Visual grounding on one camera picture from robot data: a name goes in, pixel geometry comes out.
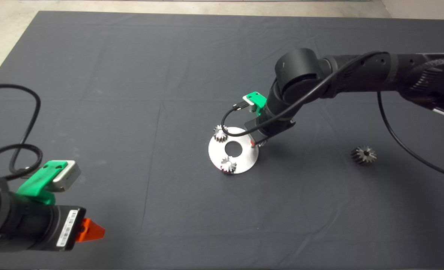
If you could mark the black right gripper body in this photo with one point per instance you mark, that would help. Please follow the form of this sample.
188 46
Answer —
272 125

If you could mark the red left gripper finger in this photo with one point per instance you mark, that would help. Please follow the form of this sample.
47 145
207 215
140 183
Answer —
90 231

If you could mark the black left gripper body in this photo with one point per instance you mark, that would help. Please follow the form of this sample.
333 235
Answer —
45 228

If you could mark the round metal plate with hole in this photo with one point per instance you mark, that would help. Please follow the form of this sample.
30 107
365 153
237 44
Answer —
216 153

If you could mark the large steel gear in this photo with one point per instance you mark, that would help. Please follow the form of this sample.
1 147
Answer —
363 155

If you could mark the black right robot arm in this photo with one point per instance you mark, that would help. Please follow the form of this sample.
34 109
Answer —
357 71

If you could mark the dark grey table cloth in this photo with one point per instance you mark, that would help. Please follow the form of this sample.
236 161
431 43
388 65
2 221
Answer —
131 75

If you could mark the green right camera mount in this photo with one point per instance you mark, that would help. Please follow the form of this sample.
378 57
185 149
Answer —
257 99

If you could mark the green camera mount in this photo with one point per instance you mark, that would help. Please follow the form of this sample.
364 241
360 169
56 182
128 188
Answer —
34 183
257 99

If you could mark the silver right camera box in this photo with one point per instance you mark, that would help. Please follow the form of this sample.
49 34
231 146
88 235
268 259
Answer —
249 105

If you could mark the silver camera box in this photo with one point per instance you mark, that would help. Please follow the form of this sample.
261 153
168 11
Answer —
68 178
249 105

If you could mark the green left camera mount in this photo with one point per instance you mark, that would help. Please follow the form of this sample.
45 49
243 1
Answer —
34 183

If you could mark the silver left camera box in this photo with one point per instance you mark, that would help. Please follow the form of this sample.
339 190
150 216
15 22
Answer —
68 178

